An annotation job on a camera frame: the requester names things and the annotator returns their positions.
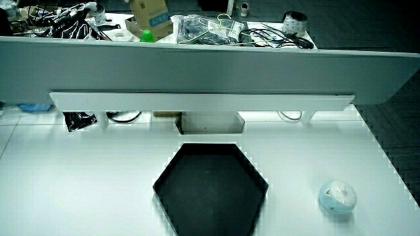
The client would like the light blue teapot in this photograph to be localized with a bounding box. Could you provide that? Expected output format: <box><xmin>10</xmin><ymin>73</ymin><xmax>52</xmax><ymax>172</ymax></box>
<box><xmin>318</xmin><ymin>180</ymin><xmax>358</xmax><ymax>216</ymax></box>

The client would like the grey desk partition panel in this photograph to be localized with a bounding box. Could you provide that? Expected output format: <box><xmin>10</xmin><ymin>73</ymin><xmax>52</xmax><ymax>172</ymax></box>
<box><xmin>0</xmin><ymin>35</ymin><xmax>420</xmax><ymax>106</ymax></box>

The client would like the white desk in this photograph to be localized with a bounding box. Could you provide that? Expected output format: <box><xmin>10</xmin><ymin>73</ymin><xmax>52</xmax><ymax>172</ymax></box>
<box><xmin>0</xmin><ymin>104</ymin><xmax>420</xmax><ymax>236</ymax></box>

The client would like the black hexagonal tray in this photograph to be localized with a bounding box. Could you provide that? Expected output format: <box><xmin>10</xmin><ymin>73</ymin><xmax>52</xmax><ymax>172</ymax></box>
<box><xmin>152</xmin><ymin>142</ymin><xmax>270</xmax><ymax>236</ymax></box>

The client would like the clear plastic bag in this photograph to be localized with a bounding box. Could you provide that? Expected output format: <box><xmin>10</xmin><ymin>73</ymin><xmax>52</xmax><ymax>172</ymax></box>
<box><xmin>170</xmin><ymin>14</ymin><xmax>252</xmax><ymax>45</ymax></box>

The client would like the green bottle cap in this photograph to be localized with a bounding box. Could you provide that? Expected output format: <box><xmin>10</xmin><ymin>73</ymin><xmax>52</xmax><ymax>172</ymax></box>
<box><xmin>140</xmin><ymin>29</ymin><xmax>156</xmax><ymax>43</ymax></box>

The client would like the cardboard box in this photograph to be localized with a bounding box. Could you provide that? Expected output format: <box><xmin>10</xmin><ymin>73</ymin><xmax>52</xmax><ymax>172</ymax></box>
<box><xmin>125</xmin><ymin>0</ymin><xmax>174</xmax><ymax>41</ymax></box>

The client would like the white tape roll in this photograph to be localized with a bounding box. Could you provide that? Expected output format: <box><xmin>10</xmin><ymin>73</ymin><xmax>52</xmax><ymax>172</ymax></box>
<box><xmin>110</xmin><ymin>29</ymin><xmax>135</xmax><ymax>42</ymax></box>

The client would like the patterned tape roll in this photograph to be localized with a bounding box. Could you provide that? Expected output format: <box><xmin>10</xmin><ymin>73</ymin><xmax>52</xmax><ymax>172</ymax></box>
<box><xmin>282</xmin><ymin>10</ymin><xmax>308</xmax><ymax>36</ymax></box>

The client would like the black plastic bag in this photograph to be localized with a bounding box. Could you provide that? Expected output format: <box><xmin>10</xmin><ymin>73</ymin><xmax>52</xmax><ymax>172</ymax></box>
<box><xmin>62</xmin><ymin>111</ymin><xmax>98</xmax><ymax>133</ymax></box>

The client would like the patterned paper cup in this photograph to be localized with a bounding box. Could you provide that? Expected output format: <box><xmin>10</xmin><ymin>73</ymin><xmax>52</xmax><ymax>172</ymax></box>
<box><xmin>93</xmin><ymin>3</ymin><xmax>107</xmax><ymax>26</ymax></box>

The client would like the black glossy bag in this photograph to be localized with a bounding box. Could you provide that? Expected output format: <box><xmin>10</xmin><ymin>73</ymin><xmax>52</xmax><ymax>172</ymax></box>
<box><xmin>45</xmin><ymin>12</ymin><xmax>104</xmax><ymax>41</ymax></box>

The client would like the blue cloth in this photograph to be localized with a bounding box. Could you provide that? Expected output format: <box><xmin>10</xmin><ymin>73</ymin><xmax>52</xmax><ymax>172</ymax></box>
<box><xmin>17</xmin><ymin>103</ymin><xmax>53</xmax><ymax>113</ymax></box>

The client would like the white shelf rail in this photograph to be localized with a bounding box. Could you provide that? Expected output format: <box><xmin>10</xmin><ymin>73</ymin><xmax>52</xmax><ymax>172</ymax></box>
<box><xmin>49</xmin><ymin>91</ymin><xmax>356</xmax><ymax>112</ymax></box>

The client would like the white cable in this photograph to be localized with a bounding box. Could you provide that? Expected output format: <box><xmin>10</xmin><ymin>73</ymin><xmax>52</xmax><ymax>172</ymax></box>
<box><xmin>277</xmin><ymin>110</ymin><xmax>303</xmax><ymax>121</ymax></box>

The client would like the black cable loop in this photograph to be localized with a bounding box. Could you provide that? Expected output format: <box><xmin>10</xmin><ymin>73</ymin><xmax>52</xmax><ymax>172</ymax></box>
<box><xmin>106</xmin><ymin>111</ymin><xmax>143</xmax><ymax>124</ymax></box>

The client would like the yellow green cable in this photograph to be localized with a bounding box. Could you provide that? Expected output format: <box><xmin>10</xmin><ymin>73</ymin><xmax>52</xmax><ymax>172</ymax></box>
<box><xmin>178</xmin><ymin>13</ymin><xmax>260</xmax><ymax>45</ymax></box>

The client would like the black cable bundle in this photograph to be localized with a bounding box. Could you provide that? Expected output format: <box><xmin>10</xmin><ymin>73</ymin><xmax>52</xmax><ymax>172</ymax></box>
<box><xmin>238</xmin><ymin>28</ymin><xmax>315</xmax><ymax>50</ymax></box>

